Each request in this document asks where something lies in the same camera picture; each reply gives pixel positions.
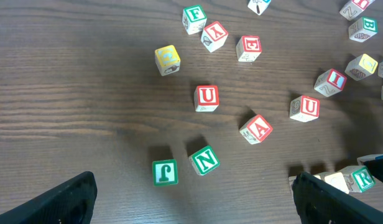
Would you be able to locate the red I block near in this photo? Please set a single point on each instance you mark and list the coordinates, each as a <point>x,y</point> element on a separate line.
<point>330,83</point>

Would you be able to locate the green F wooden block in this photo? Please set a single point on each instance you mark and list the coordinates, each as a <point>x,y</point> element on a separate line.
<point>194,19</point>

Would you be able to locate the green B wooden block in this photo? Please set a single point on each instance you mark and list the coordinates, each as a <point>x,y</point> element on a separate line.
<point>363,29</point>

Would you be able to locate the green-sided block under gripper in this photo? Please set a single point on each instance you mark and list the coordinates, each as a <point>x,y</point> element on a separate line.
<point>165,172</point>

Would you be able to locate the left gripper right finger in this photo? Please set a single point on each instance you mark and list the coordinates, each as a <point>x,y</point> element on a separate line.
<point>319,202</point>

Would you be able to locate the red A wooden block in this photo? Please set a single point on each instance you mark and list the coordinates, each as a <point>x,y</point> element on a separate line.
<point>256,129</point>

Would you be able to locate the red i block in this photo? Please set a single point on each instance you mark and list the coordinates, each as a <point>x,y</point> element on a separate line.
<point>330,83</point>
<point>353,8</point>

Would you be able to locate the red I block far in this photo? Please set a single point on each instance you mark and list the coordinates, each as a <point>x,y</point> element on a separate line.
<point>353,8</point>

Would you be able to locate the blue L wooden block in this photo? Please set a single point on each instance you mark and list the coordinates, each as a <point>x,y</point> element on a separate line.
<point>363,159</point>

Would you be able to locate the red E wooden block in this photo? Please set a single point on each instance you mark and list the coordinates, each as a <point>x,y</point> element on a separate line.
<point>248,48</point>

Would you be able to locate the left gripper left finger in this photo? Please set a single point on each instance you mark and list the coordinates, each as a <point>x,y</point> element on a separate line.
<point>70,202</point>

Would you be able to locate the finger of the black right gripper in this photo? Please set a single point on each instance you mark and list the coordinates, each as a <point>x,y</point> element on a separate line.
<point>375,167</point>

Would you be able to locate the red X wooden block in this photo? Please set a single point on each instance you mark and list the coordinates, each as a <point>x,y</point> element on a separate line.
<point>214,36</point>

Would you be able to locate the red U block left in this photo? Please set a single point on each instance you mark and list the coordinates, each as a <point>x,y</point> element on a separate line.
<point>206,98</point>

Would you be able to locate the yellow block far left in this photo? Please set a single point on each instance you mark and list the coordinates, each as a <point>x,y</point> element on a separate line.
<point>167,60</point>

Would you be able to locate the red U block middle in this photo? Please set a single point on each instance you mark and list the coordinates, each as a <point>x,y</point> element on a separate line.
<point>304,109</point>

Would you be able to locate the green N wooden block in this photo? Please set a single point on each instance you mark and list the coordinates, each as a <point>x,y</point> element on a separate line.
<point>204,161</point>

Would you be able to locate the green R wooden block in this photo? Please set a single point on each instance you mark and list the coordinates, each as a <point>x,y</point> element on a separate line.
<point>358,178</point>

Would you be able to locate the red u block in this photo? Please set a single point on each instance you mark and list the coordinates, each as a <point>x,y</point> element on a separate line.
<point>206,98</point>
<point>304,109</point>

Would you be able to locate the blue X wooden block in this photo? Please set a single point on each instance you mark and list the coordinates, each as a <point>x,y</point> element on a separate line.
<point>258,6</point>

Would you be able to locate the yellow O wooden block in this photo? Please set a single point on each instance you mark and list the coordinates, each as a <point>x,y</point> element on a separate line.
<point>335,179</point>

